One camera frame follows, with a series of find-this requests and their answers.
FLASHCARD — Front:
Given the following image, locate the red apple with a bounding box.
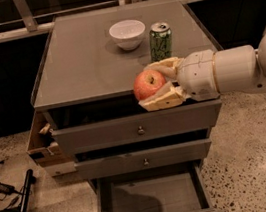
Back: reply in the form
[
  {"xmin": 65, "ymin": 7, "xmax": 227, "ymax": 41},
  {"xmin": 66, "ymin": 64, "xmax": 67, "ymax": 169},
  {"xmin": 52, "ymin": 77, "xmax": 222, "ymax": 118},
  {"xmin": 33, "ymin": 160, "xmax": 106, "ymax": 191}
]
[{"xmin": 133, "ymin": 69, "xmax": 166, "ymax": 101}]

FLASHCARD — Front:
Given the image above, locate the grey top drawer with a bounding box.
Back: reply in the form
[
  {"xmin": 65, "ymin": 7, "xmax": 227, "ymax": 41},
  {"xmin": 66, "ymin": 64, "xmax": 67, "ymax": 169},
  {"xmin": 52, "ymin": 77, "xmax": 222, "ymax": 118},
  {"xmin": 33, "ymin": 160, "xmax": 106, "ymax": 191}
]
[{"xmin": 52, "ymin": 99, "xmax": 222, "ymax": 155}]

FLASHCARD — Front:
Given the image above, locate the open cardboard box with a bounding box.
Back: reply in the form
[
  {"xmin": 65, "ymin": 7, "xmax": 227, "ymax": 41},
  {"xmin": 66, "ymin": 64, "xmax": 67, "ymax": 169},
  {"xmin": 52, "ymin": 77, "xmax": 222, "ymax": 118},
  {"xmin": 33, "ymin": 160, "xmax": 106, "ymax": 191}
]
[{"xmin": 27, "ymin": 112, "xmax": 76, "ymax": 177}]

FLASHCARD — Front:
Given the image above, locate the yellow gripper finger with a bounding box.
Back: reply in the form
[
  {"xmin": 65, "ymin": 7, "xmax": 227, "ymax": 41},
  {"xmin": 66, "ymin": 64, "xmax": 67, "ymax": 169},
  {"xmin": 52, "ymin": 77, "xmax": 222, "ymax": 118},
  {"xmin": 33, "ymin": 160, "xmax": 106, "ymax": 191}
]
[
  {"xmin": 139, "ymin": 82, "xmax": 187, "ymax": 111},
  {"xmin": 145, "ymin": 56, "xmax": 184, "ymax": 80}
]

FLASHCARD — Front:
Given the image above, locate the grey drawer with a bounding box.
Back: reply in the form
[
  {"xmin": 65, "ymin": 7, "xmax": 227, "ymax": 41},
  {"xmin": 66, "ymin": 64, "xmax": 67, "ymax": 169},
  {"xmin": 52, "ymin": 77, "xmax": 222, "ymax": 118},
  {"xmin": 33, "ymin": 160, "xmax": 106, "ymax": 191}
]
[
  {"xmin": 96, "ymin": 161, "xmax": 223, "ymax": 212},
  {"xmin": 52, "ymin": 99, "xmax": 222, "ymax": 155},
  {"xmin": 75, "ymin": 139, "xmax": 211, "ymax": 180}
]

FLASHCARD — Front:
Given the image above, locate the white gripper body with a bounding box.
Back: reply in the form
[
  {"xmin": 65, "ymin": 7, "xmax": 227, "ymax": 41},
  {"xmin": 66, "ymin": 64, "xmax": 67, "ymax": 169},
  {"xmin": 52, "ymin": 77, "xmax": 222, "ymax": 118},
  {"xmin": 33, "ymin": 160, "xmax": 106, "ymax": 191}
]
[{"xmin": 177, "ymin": 50, "xmax": 219, "ymax": 101}]

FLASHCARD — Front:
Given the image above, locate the white ceramic bowl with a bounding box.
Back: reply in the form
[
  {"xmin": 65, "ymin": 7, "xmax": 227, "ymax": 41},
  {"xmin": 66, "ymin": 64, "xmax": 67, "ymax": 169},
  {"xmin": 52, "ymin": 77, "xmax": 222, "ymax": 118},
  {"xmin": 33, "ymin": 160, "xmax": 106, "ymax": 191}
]
[{"xmin": 108, "ymin": 19, "xmax": 146, "ymax": 51}]

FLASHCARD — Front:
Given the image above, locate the grey middle drawer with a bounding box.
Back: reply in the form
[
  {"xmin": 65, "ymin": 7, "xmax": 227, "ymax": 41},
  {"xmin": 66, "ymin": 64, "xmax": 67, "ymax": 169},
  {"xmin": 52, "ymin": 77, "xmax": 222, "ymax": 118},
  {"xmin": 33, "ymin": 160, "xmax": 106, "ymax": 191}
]
[{"xmin": 75, "ymin": 139, "xmax": 211, "ymax": 180}]

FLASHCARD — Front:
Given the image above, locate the black power adapter with cable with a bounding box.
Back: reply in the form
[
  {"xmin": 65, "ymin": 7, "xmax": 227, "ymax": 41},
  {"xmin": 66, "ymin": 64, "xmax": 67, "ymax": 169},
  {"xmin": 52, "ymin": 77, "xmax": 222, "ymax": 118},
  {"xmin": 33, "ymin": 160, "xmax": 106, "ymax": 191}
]
[{"xmin": 0, "ymin": 169, "xmax": 25, "ymax": 210}]

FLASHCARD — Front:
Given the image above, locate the green soda can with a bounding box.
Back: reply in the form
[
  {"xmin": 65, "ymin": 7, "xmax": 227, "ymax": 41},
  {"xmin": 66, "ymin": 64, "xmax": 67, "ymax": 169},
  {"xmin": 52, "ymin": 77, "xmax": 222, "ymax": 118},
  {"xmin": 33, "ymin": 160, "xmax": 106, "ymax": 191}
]
[{"xmin": 149, "ymin": 21, "xmax": 172, "ymax": 62}]

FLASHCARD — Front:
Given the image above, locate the grey drawer cabinet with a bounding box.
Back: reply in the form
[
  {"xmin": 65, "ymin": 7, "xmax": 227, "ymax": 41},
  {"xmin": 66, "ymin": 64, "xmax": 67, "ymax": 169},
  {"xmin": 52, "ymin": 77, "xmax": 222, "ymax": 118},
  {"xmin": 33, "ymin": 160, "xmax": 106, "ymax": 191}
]
[{"xmin": 17, "ymin": 0, "xmax": 253, "ymax": 201}]

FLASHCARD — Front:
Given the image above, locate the grey bottom drawer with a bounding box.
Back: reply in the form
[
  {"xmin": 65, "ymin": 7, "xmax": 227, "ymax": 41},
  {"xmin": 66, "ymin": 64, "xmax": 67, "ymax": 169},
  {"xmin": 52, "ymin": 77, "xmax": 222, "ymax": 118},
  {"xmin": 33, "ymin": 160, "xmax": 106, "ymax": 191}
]
[{"xmin": 96, "ymin": 161, "xmax": 223, "ymax": 212}]

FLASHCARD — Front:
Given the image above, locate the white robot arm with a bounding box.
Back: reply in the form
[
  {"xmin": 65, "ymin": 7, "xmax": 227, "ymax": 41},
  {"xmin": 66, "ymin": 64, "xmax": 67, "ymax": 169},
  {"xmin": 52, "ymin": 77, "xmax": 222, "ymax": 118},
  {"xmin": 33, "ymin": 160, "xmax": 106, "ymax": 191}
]
[{"xmin": 133, "ymin": 33, "xmax": 266, "ymax": 111}]

